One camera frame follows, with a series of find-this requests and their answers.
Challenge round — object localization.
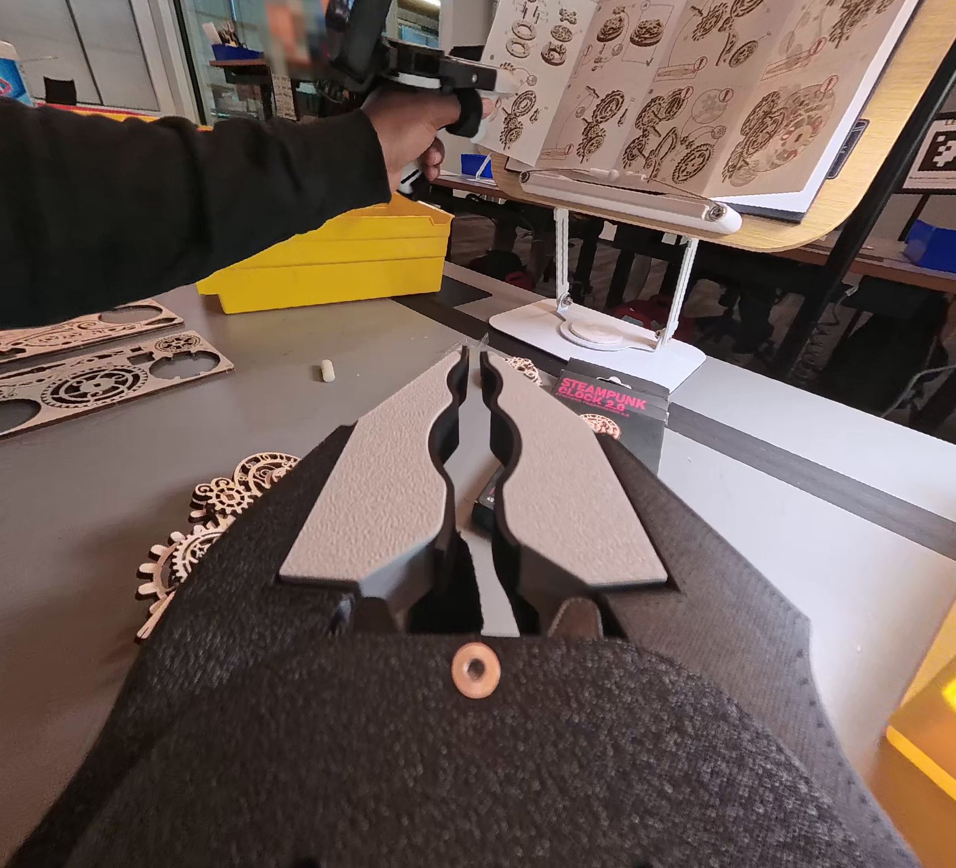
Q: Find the wooden puzzle sheet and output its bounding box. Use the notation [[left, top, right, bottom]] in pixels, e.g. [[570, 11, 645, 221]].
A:
[[0, 299, 185, 363], [0, 330, 235, 439]]

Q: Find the person's left hand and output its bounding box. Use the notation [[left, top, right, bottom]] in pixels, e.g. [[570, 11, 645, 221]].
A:
[[360, 92, 495, 192]]

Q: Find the wooden side table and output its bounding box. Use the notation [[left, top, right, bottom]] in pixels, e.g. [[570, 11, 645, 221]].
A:
[[433, 170, 956, 294]]

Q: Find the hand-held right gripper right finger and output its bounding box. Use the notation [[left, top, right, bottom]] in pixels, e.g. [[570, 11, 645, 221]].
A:
[[480, 351, 669, 632]]

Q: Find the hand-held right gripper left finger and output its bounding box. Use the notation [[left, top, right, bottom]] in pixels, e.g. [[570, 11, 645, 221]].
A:
[[277, 346, 472, 632]]

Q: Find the wooden gear assembly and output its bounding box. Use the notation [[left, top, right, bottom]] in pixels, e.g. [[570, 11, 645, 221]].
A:
[[134, 451, 301, 641]]

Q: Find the large folded instruction sheet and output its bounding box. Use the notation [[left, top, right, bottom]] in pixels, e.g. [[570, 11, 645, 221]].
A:
[[538, 0, 956, 201]]

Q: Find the black puzzle box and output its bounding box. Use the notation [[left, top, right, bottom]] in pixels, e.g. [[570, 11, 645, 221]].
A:
[[471, 358, 671, 533]]

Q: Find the person's left forearm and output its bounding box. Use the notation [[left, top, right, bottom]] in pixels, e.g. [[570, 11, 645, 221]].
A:
[[0, 95, 393, 331]]

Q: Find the black framed marker board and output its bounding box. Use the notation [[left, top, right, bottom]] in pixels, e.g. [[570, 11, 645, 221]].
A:
[[907, 117, 956, 193]]

